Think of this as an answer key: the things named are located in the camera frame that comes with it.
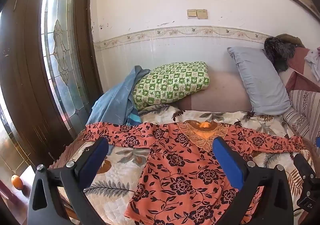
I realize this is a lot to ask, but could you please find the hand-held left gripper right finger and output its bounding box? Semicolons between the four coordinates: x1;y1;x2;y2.
212;136;294;225

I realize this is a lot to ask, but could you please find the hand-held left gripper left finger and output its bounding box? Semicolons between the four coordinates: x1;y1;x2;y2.
27;137;109;225

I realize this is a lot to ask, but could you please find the orange floral shirt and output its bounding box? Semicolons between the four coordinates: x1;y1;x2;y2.
81;120;307;223

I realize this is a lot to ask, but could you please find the striped cushion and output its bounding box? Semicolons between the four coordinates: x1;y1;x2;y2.
281;89;320;144

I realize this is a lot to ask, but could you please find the leaf print bed blanket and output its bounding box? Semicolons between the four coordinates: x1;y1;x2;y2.
49;103;320;225

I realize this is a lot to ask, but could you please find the teal striped cloth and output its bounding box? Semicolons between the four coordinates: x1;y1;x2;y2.
126;112;143;126

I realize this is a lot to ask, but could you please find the blue cloth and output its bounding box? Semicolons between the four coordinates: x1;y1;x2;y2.
86;65;150;127

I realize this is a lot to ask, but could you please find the maroon pink blanket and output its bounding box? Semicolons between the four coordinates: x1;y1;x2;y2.
279;47;320;93

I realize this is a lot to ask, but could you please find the pink brown headboard cushion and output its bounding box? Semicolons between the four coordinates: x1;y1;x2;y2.
177;70;253;113

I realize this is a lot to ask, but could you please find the white cloth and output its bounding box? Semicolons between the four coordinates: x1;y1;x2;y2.
304;48;320;78

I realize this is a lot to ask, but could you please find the light blue pillow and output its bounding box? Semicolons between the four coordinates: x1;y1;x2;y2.
227;47;292;116

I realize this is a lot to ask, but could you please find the orange fruit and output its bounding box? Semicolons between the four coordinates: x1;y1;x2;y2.
11;174;24;189

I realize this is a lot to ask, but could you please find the green checkered pillow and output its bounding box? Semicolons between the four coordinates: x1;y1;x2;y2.
132;61;210;111

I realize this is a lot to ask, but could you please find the dark furry cloth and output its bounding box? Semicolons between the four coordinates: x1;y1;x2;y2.
264;36;297;73

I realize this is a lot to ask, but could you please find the olive brown cloth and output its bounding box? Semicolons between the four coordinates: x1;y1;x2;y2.
276;33;306;48

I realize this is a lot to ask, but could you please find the wooden stained glass door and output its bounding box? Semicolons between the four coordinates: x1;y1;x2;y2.
0;0;103;174

